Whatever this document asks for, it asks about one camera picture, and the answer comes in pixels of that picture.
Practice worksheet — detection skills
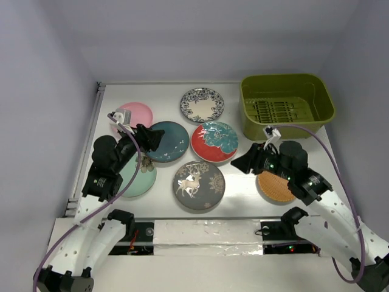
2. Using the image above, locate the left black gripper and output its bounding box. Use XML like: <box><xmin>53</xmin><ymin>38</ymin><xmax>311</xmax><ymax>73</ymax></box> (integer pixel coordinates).
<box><xmin>112</xmin><ymin>123</ymin><xmax>164</xmax><ymax>173</ymax></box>

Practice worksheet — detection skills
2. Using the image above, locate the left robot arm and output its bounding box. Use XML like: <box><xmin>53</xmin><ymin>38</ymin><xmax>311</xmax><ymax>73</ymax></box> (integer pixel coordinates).
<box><xmin>33</xmin><ymin>124</ymin><xmax>164</xmax><ymax>291</ymax></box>

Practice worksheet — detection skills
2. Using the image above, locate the aluminium table edge rail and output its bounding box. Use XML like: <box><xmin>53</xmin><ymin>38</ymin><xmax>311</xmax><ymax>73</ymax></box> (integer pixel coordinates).
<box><xmin>62</xmin><ymin>82</ymin><xmax>106</xmax><ymax>218</ymax></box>

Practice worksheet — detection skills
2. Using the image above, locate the grey reindeer plate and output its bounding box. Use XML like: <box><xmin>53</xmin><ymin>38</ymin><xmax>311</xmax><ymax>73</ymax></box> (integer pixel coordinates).
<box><xmin>173</xmin><ymin>161</ymin><xmax>225</xmax><ymax>211</ymax></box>

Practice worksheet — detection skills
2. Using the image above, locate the dark teal glazed plate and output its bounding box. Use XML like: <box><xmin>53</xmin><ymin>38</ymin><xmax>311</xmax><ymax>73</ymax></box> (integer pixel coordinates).
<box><xmin>146</xmin><ymin>121</ymin><xmax>190</xmax><ymax>163</ymax></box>

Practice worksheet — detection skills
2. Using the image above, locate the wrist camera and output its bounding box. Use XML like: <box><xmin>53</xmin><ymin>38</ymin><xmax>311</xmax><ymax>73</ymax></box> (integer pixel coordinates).
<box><xmin>108</xmin><ymin>108</ymin><xmax>133</xmax><ymax>133</ymax></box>
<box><xmin>263</xmin><ymin>125</ymin><xmax>281</xmax><ymax>148</ymax></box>

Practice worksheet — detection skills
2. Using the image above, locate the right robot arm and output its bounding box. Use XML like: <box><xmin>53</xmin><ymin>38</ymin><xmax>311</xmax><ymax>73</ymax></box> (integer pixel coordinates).
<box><xmin>231</xmin><ymin>141</ymin><xmax>388</xmax><ymax>291</ymax></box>

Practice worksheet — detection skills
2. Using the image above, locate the blue floral white plate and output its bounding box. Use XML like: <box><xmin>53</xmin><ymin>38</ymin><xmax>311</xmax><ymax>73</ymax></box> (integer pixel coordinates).
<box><xmin>180</xmin><ymin>88</ymin><xmax>225</xmax><ymax>123</ymax></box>

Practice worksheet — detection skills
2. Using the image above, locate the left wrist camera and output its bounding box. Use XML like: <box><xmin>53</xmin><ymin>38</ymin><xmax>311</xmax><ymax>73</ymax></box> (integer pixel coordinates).
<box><xmin>108</xmin><ymin>108</ymin><xmax>133</xmax><ymax>133</ymax></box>

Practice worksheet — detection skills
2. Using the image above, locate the pink plastic plate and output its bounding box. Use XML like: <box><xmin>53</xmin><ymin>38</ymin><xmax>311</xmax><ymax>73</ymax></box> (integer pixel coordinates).
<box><xmin>119</xmin><ymin>102</ymin><xmax>153</xmax><ymax>128</ymax></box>

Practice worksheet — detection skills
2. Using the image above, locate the green plastic bin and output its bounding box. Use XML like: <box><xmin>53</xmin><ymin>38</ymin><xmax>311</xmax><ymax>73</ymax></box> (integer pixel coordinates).
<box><xmin>239</xmin><ymin>74</ymin><xmax>336</xmax><ymax>141</ymax></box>

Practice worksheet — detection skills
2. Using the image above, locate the red teal flower plate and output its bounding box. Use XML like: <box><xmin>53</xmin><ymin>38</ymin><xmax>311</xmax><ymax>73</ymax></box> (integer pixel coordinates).
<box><xmin>190</xmin><ymin>121</ymin><xmax>239</xmax><ymax>163</ymax></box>

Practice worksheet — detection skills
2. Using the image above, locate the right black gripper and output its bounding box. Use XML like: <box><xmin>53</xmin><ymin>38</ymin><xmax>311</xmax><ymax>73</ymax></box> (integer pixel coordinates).
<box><xmin>231</xmin><ymin>141</ymin><xmax>294</xmax><ymax>181</ymax></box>

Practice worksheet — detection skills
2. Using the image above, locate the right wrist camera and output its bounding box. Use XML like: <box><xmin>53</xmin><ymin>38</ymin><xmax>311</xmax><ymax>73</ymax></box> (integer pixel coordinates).
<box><xmin>263</xmin><ymin>125</ymin><xmax>281</xmax><ymax>148</ymax></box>

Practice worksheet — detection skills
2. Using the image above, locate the orange woven round plate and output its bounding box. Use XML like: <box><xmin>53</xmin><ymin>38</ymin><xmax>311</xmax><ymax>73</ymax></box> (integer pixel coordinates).
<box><xmin>258</xmin><ymin>172</ymin><xmax>296</xmax><ymax>203</ymax></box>

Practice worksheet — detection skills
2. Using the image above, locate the silver foil covered bar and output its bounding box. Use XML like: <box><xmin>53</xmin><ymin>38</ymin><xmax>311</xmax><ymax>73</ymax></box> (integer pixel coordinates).
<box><xmin>153</xmin><ymin>220</ymin><xmax>263</xmax><ymax>256</ymax></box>

